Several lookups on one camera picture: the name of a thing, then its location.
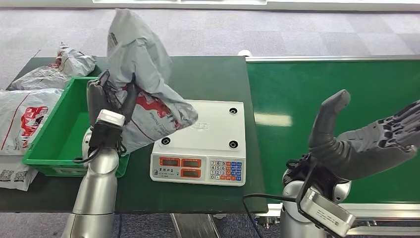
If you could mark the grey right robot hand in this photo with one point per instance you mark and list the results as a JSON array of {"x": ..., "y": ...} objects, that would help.
[{"x": 357, "y": 151}]

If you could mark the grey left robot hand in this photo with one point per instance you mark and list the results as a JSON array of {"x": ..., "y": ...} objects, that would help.
[{"x": 96, "y": 98}]

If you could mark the grey package with red print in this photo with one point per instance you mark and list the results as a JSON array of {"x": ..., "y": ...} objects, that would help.
[{"x": 141, "y": 56}]

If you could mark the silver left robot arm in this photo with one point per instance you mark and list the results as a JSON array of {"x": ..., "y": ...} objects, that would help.
[{"x": 95, "y": 190}]

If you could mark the crumpled grey package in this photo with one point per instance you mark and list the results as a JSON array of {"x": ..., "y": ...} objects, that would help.
[{"x": 46, "y": 77}]

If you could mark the flat grey package red print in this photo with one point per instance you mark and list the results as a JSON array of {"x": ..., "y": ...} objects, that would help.
[{"x": 19, "y": 124}]

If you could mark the green conveyor belt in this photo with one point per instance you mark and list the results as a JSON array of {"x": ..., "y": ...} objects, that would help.
[{"x": 295, "y": 88}]

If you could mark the white package with QR codes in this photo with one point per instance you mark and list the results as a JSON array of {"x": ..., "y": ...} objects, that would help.
[{"x": 14, "y": 175}]

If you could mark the white conveyor roller end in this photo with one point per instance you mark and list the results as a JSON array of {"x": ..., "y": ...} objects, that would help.
[{"x": 245, "y": 53}]

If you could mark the green plastic bin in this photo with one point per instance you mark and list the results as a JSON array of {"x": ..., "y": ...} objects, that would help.
[{"x": 62, "y": 138}]

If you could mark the white electronic scale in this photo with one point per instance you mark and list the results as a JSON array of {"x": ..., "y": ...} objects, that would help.
[{"x": 203, "y": 131}]

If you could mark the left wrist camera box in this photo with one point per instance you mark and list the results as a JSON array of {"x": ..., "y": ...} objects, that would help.
[{"x": 108, "y": 118}]

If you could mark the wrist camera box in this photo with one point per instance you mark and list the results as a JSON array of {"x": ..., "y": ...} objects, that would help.
[
  {"x": 108, "y": 118},
  {"x": 325, "y": 210}
]

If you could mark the silver conveyor frame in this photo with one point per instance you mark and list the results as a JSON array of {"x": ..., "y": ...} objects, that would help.
[{"x": 387, "y": 210}]

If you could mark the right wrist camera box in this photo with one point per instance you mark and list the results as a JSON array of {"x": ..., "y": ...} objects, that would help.
[{"x": 325, "y": 210}]

